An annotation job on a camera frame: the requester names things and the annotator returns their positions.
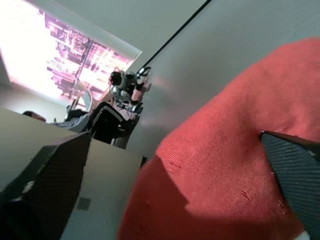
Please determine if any black taut overhead cable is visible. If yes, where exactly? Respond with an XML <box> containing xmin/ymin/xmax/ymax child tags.
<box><xmin>138</xmin><ymin>0</ymin><xmax>212</xmax><ymax>75</ymax></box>

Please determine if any grey wall socket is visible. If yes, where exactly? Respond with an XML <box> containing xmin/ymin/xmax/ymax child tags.
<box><xmin>76</xmin><ymin>196</ymin><xmax>91</xmax><ymax>211</ymax></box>

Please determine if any red cloth garment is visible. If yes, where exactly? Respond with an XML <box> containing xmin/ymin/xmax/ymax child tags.
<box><xmin>116</xmin><ymin>35</ymin><xmax>320</xmax><ymax>240</ymax></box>

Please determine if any distant robot rig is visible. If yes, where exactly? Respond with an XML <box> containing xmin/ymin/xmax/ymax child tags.
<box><xmin>107</xmin><ymin>65</ymin><xmax>154</xmax><ymax>111</ymax></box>

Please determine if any large bright window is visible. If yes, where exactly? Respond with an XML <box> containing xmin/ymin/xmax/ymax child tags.
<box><xmin>0</xmin><ymin>0</ymin><xmax>143</xmax><ymax>101</ymax></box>

